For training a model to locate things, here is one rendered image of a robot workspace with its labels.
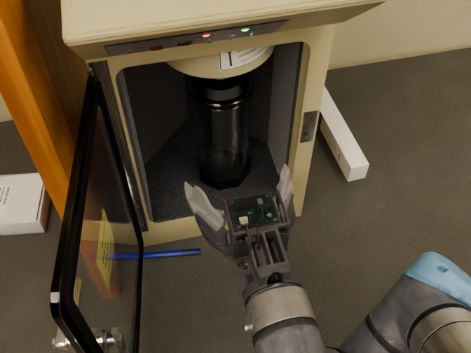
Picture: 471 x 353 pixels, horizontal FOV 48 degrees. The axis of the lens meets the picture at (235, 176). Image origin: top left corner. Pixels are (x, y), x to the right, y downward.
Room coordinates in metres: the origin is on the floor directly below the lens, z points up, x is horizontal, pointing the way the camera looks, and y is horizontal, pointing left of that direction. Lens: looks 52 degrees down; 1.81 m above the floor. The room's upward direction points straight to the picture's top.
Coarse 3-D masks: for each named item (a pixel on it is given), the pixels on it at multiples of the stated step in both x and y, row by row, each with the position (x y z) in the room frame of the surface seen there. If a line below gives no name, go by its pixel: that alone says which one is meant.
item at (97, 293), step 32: (96, 128) 0.42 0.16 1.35; (96, 160) 0.39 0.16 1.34; (96, 192) 0.35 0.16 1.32; (64, 224) 0.27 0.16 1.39; (96, 224) 0.32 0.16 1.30; (128, 224) 0.43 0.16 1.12; (64, 256) 0.23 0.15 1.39; (96, 256) 0.29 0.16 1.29; (128, 256) 0.39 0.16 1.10; (96, 288) 0.26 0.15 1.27; (128, 288) 0.35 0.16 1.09; (96, 320) 0.23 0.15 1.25; (128, 320) 0.30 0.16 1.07; (128, 352) 0.26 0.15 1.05
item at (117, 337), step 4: (112, 328) 0.24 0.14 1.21; (116, 328) 0.24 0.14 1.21; (108, 332) 0.24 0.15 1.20; (112, 332) 0.23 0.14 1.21; (116, 332) 0.23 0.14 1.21; (120, 332) 0.24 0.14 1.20; (104, 336) 0.23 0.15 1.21; (108, 336) 0.23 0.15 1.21; (112, 336) 0.23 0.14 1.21; (116, 336) 0.23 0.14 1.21; (120, 336) 0.23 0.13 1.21; (104, 340) 0.22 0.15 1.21; (108, 340) 0.22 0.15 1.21; (112, 340) 0.22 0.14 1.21; (116, 340) 0.22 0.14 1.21; (120, 340) 0.22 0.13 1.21; (124, 340) 0.24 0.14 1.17; (104, 344) 0.22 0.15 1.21; (108, 344) 0.22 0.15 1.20; (112, 344) 0.22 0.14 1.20; (116, 344) 0.22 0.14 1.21; (120, 344) 0.22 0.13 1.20; (124, 344) 0.23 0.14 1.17; (104, 348) 0.22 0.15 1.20; (120, 348) 0.22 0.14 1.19; (124, 348) 0.23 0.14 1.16; (120, 352) 0.22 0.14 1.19; (124, 352) 0.22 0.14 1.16
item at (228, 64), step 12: (252, 48) 0.58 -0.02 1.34; (264, 48) 0.59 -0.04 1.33; (180, 60) 0.57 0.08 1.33; (192, 60) 0.56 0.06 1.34; (204, 60) 0.56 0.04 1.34; (216, 60) 0.56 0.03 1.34; (228, 60) 0.56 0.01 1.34; (240, 60) 0.57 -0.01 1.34; (252, 60) 0.57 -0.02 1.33; (264, 60) 0.59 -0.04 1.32; (192, 72) 0.56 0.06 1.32; (204, 72) 0.55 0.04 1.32; (216, 72) 0.55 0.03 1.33; (228, 72) 0.55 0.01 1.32; (240, 72) 0.56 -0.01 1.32
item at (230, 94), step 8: (192, 80) 0.63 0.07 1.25; (200, 80) 0.61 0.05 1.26; (208, 80) 0.61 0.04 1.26; (216, 80) 0.61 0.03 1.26; (224, 80) 0.61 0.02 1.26; (232, 80) 0.61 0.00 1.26; (240, 80) 0.61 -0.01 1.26; (248, 80) 0.63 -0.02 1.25; (200, 88) 0.60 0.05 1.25; (208, 88) 0.60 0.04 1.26; (216, 88) 0.60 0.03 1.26; (224, 88) 0.60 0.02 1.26; (232, 88) 0.60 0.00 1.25; (240, 88) 0.60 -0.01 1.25; (208, 96) 0.59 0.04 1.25; (216, 96) 0.59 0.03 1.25; (224, 96) 0.59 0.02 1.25; (232, 96) 0.59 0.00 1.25
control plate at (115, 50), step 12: (264, 24) 0.46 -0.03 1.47; (276, 24) 0.47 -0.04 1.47; (168, 36) 0.43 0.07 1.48; (180, 36) 0.44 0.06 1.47; (192, 36) 0.45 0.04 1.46; (216, 36) 0.48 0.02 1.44; (240, 36) 0.50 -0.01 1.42; (108, 48) 0.43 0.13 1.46; (120, 48) 0.44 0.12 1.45; (132, 48) 0.45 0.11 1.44; (144, 48) 0.47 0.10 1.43
